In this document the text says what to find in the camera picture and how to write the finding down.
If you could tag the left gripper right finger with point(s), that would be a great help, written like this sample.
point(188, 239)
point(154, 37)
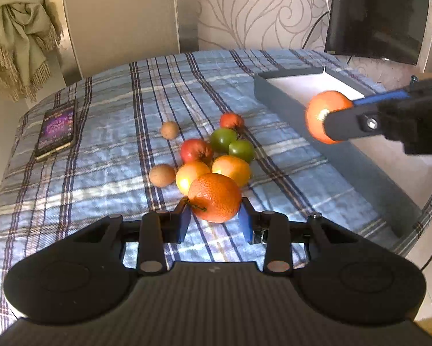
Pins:
point(271, 229)

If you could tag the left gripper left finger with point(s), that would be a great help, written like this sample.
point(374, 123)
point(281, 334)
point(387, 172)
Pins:
point(158, 228)

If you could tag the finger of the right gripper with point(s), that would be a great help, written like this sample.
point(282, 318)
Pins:
point(390, 95)
point(356, 122)

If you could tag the orange tangerine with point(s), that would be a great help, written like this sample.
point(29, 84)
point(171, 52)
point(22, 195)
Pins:
point(319, 107)

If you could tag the brown kiwi fruit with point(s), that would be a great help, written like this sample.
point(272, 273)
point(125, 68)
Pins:
point(162, 175)
point(170, 130)

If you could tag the large orange with stem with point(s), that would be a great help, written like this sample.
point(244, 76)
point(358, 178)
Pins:
point(214, 198)

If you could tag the red apple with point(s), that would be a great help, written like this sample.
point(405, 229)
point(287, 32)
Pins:
point(196, 150)

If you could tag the green lime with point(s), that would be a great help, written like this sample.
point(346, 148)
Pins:
point(221, 138)
point(242, 149)

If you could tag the grey white tray box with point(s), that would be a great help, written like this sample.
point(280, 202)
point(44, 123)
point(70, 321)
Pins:
point(397, 185)

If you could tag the blue plaid tablecloth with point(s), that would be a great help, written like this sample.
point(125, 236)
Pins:
point(118, 141)

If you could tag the black smartphone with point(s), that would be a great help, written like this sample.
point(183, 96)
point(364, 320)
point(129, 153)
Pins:
point(58, 130)

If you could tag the green tied curtain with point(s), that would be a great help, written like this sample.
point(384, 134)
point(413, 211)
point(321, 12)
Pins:
point(27, 34)

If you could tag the black wall television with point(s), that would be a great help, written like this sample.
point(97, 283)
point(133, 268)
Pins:
point(377, 29)

